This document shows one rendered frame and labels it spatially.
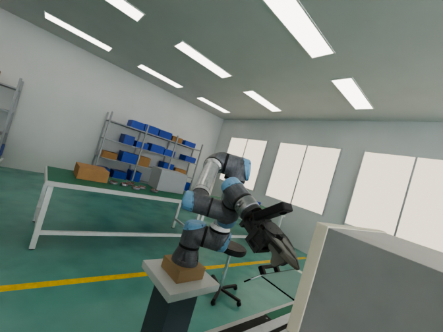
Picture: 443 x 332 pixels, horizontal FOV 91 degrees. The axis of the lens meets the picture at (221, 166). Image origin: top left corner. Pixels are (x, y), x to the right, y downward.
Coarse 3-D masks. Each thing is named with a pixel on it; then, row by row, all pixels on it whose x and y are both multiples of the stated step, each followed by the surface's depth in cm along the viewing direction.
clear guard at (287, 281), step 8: (280, 272) 78; (288, 272) 80; (296, 272) 83; (248, 280) 74; (272, 280) 70; (280, 280) 72; (288, 280) 73; (296, 280) 75; (280, 288) 66; (288, 288) 68; (296, 288) 69; (288, 296) 63
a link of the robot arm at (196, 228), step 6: (186, 222) 119; (192, 222) 119; (198, 222) 121; (204, 222) 123; (186, 228) 117; (192, 228) 115; (198, 228) 116; (204, 228) 118; (186, 234) 116; (192, 234) 115; (198, 234) 116; (204, 234) 116; (180, 240) 119; (186, 240) 116; (192, 240) 115; (198, 240) 115; (186, 246) 115; (192, 246) 116; (198, 246) 119
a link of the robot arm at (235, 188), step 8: (224, 184) 77; (232, 184) 75; (240, 184) 75; (224, 192) 77; (232, 192) 73; (240, 192) 72; (248, 192) 73; (224, 200) 77; (232, 200) 72; (232, 208) 76
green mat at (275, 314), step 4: (292, 304) 120; (280, 308) 113; (284, 308) 114; (288, 308) 115; (272, 312) 108; (276, 312) 108; (280, 312) 109; (284, 312) 110; (288, 312) 112; (268, 316) 103; (272, 316) 104; (276, 316) 105; (280, 316) 106
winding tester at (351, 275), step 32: (320, 224) 39; (320, 256) 38; (352, 256) 35; (384, 256) 32; (416, 256) 34; (320, 288) 37; (352, 288) 34; (384, 288) 31; (416, 288) 29; (320, 320) 36; (352, 320) 33; (384, 320) 30; (416, 320) 28
